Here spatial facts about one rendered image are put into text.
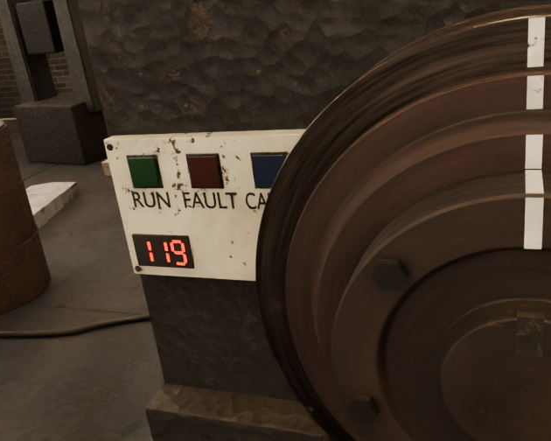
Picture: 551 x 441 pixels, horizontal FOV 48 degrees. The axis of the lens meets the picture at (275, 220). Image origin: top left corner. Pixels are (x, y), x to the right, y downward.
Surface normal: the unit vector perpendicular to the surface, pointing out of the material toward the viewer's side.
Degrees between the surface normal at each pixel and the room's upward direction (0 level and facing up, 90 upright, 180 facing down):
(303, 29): 90
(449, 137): 32
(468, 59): 90
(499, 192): 9
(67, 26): 90
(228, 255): 90
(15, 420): 0
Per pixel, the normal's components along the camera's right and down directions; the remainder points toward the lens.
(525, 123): -0.29, -0.65
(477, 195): -0.33, -0.90
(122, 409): -0.12, -0.92
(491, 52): -0.34, 0.39
